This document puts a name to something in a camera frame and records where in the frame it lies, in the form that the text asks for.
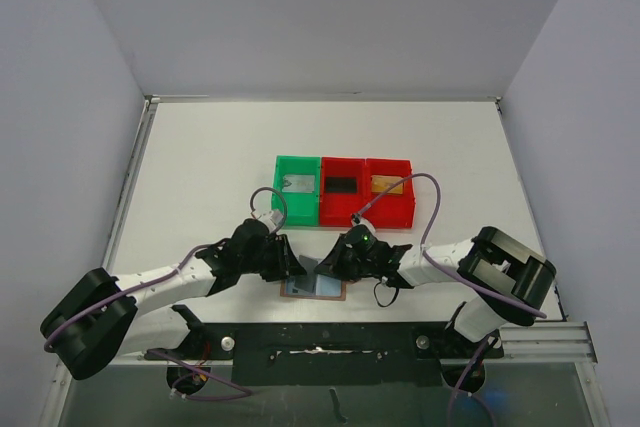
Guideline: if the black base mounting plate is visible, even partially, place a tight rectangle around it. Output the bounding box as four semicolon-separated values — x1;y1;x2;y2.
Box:
145;322;478;387

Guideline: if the brown leather card holder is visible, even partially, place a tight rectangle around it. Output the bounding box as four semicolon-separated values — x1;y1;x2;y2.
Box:
280;274;346;301

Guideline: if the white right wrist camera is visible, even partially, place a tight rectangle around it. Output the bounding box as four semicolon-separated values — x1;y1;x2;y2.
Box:
351;214;376;234

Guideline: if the green plastic bin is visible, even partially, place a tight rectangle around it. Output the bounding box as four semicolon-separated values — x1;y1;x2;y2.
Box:
273;155;321;227

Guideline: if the aluminium rail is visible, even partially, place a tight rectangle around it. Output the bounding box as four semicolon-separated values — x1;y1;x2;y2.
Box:
82;94;160;323
59;320;599;368

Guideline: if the silver grey card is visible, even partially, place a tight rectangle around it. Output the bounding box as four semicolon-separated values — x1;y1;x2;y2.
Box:
281;174;316;194

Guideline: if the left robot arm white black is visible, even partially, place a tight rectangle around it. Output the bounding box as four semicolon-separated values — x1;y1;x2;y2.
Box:
40;219;306;380

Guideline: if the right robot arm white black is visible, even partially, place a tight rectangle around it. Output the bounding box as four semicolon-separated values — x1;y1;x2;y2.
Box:
315;224;557;356

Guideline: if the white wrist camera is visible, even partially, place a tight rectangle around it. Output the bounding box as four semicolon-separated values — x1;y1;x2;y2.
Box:
257;209;285;232
351;214;376;234

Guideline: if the aluminium left rail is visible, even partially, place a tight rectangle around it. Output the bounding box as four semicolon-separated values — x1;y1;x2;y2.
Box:
82;94;160;323

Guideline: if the black card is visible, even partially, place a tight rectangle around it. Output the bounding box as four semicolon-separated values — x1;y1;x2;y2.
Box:
324;176;358;194

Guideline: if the red plastic right bin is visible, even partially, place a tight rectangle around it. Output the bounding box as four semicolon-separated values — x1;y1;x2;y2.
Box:
364;158;415;229

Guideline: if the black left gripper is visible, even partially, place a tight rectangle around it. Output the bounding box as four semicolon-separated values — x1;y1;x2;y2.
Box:
240;234;305;281

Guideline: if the red plastic middle bin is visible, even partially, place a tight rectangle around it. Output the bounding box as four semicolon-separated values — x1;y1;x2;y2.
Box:
319;157;365;227

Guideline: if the dark grey VIP card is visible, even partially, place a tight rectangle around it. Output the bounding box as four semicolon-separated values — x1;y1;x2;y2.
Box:
298;255;322;280

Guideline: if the aluminium front rail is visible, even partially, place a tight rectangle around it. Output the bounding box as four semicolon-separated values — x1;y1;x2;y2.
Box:
59;320;599;368

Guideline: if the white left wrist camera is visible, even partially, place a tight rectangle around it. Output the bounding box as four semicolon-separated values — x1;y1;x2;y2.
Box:
257;209;285;232

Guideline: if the red plastic bin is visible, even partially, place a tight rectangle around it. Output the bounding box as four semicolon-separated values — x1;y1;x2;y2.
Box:
364;158;415;229
319;157;365;227

